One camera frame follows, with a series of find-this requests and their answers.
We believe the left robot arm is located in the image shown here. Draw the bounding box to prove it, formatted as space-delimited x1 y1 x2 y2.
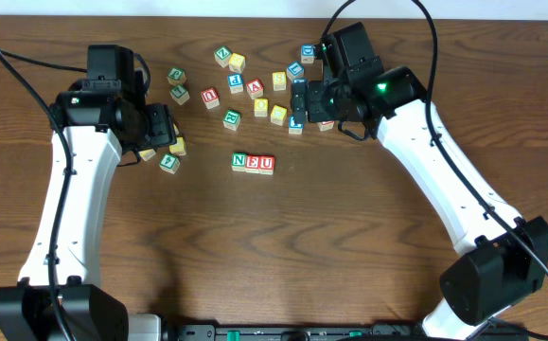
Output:
0 45 177 340

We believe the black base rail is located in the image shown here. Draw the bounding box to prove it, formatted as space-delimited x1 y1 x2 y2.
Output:
129 323 530 341

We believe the yellow block beside Z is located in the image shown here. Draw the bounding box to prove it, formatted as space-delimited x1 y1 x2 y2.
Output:
228 53 246 74

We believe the yellow o block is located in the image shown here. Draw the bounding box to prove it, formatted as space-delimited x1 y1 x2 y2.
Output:
168 137 186 156
254 98 269 117

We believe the green N block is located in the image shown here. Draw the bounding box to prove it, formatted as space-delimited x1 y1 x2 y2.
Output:
231 153 247 171

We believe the green 4 block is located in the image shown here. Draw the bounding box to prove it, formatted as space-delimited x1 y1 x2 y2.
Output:
159 153 181 174

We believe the green 7 block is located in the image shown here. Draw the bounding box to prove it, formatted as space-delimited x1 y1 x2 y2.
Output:
169 84 190 105

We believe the yellow O block left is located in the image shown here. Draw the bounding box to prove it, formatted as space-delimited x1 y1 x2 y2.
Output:
168 137 186 156

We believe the yellow O block centre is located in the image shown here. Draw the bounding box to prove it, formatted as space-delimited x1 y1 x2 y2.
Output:
254 98 269 117

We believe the green R block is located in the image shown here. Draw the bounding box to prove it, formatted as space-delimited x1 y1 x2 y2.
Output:
222 110 241 131

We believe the red u block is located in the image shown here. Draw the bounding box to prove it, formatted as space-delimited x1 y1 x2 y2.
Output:
201 87 220 110
258 155 275 175

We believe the yellow G block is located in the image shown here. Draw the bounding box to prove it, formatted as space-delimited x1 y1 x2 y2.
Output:
138 149 156 161

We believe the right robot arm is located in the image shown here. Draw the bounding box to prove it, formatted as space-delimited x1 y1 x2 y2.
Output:
291 23 548 340

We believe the red E block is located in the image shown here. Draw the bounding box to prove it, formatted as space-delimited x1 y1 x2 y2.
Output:
245 155 260 173

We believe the blue D block top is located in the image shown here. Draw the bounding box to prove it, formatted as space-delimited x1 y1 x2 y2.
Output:
300 45 315 64

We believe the green J block left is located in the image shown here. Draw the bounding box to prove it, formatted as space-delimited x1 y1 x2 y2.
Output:
167 67 186 86

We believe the yellow S block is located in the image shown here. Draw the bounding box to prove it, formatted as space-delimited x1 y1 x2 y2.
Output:
272 72 287 91

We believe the green Z block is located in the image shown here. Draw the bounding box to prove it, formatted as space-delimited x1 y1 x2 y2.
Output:
214 45 233 68

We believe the blue P block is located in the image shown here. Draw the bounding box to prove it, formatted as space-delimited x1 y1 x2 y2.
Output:
227 73 244 94

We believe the yellow C block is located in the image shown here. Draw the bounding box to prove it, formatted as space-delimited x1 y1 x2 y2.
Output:
270 105 288 126

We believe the blue T block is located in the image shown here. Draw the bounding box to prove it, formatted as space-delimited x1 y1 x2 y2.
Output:
289 116 304 135

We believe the red A block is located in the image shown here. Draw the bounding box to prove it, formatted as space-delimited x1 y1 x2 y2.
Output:
246 79 264 99

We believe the red I block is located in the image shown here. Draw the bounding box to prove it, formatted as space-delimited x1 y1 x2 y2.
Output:
317 121 335 132

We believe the blue L block upper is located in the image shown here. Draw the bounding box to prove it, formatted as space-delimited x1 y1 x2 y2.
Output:
286 61 305 81

